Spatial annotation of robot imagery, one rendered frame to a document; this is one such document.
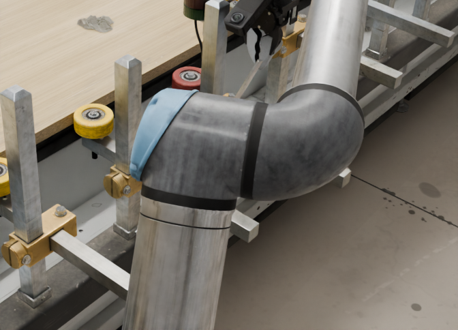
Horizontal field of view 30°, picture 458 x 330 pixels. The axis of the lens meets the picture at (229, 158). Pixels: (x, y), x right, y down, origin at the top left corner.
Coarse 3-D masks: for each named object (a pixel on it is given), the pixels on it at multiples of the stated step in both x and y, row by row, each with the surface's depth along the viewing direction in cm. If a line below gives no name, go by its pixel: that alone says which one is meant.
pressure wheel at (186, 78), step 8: (176, 72) 187; (184, 72) 188; (192, 72) 188; (200, 72) 188; (176, 80) 185; (184, 80) 185; (192, 80) 185; (176, 88) 185; (184, 88) 184; (192, 88) 184
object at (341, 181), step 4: (344, 172) 170; (348, 172) 170; (340, 176) 170; (344, 176) 170; (348, 176) 171; (332, 180) 172; (336, 180) 171; (340, 180) 170; (344, 180) 170; (348, 180) 172; (336, 184) 171; (340, 184) 171; (344, 184) 171
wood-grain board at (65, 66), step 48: (0, 0) 209; (48, 0) 211; (96, 0) 212; (144, 0) 214; (0, 48) 191; (48, 48) 192; (96, 48) 194; (144, 48) 195; (192, 48) 198; (48, 96) 177; (96, 96) 179; (0, 144) 163
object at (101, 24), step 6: (84, 18) 202; (90, 18) 202; (96, 18) 201; (102, 18) 203; (108, 18) 203; (78, 24) 201; (84, 24) 201; (90, 24) 200; (96, 24) 200; (102, 24) 200; (108, 24) 203; (102, 30) 200; (108, 30) 200
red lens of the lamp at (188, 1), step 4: (184, 0) 168; (188, 0) 167; (192, 0) 166; (196, 0) 166; (200, 0) 166; (204, 0) 166; (208, 0) 166; (188, 4) 167; (192, 4) 167; (196, 4) 166; (200, 4) 166; (204, 4) 167; (196, 8) 167; (200, 8) 167; (204, 8) 167
